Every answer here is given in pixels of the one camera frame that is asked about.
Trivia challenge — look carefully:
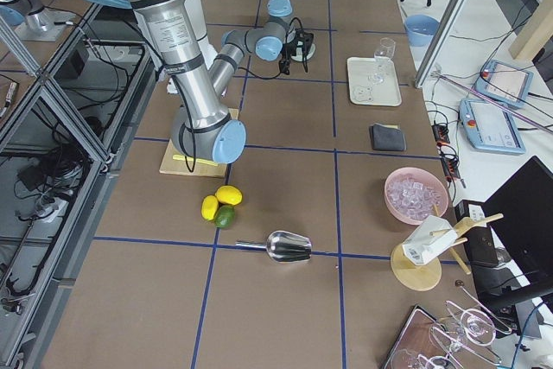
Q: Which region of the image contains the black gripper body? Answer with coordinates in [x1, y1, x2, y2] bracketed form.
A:
[278, 29, 308, 73]

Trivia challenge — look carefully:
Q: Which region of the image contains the green ceramic bowl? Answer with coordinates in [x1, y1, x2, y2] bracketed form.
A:
[290, 42, 316, 62]

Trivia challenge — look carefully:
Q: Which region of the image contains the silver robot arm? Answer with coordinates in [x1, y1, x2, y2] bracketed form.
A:
[86, 0, 296, 163]

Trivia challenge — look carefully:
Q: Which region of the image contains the blue bowl on desk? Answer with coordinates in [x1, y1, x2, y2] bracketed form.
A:
[404, 15, 440, 47]

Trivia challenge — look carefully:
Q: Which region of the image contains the pink bowl of ice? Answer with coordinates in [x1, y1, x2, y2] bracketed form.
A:
[384, 167, 449, 225]

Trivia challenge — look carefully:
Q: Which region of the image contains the clear wine glass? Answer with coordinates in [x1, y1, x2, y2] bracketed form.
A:
[368, 37, 396, 85]

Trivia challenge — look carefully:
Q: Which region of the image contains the cream bear serving tray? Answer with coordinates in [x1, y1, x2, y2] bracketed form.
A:
[346, 57, 402, 107]

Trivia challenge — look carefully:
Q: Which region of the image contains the grey folded cloth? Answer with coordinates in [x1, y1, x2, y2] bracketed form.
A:
[369, 124, 406, 151]

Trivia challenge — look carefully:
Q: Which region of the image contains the yellow plastic knife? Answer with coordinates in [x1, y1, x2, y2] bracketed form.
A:
[172, 154, 218, 167]

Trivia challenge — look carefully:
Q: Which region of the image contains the yellow lemon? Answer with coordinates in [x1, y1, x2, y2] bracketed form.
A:
[215, 185, 243, 206]
[200, 195, 219, 221]

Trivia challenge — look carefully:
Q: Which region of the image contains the wooden cutting board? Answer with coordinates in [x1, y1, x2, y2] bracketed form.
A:
[159, 107, 246, 177]

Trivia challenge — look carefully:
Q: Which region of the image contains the green lime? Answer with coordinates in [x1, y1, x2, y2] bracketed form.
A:
[213, 205, 236, 229]

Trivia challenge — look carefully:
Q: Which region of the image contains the far blue teach pendant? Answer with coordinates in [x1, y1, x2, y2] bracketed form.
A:
[474, 60, 533, 109]

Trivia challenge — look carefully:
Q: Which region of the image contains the blue teach pendant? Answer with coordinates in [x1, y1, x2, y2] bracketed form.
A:
[474, 60, 533, 109]
[459, 99, 526, 155]

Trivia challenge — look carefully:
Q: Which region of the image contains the near blue teach pendant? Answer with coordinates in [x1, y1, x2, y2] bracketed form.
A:
[459, 99, 526, 155]

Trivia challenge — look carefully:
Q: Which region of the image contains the silver metal scoop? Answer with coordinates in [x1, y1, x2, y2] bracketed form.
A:
[235, 230, 312, 263]

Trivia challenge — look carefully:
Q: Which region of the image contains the wooden stand with carton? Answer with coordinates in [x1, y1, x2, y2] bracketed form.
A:
[391, 213, 504, 291]

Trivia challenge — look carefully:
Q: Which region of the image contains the glass rack tray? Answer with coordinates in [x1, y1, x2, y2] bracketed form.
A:
[381, 297, 512, 368]

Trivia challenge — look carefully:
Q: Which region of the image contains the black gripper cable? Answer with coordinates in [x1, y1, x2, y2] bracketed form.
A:
[235, 16, 310, 80]

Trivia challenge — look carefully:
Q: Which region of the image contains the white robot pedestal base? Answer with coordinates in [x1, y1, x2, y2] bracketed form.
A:
[185, 0, 218, 69]

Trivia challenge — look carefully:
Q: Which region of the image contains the aluminium frame post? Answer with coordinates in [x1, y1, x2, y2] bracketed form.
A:
[414, 0, 467, 88]

